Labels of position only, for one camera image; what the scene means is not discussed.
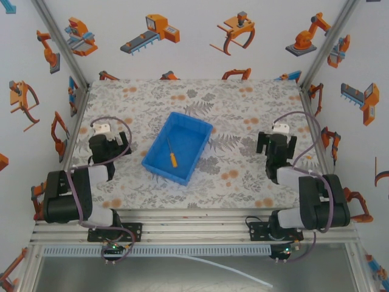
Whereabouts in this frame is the blue plastic bin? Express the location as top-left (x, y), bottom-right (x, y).
top-left (141, 111), bottom-right (214, 187)

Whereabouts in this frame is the floral patterned table mat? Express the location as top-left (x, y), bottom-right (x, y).
top-left (62, 79), bottom-right (329, 210)

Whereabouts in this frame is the white plastic strip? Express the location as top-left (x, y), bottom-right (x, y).
top-left (175, 254), bottom-right (274, 288)

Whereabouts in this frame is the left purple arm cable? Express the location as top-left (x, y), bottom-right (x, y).
top-left (66, 115), bottom-right (136, 264)

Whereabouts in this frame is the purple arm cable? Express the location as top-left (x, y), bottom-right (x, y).
top-left (66, 115), bottom-right (136, 264)
top-left (272, 111), bottom-right (335, 262)

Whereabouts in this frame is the aluminium side rail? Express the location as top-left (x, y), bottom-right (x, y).
top-left (299, 87), bottom-right (331, 175)
top-left (61, 87), bottom-right (91, 165)

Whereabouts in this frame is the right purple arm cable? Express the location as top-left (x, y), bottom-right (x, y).
top-left (272, 111), bottom-right (335, 262)

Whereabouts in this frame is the orange handled screwdriver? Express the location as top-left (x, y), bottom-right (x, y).
top-left (166, 137), bottom-right (178, 168)

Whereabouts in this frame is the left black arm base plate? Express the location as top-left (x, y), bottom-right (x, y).
top-left (87, 222), bottom-right (143, 243)

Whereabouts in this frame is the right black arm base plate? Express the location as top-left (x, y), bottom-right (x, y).
top-left (249, 221), bottom-right (305, 242)

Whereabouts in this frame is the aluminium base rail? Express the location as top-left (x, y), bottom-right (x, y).
top-left (29, 209), bottom-right (360, 245)

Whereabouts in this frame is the aluminium corner post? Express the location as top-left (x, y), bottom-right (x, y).
top-left (31, 0), bottom-right (91, 89)
top-left (298, 0), bottom-right (362, 89)

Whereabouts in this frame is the grey slotted cable duct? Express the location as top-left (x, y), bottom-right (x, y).
top-left (42, 245), bottom-right (273, 257)

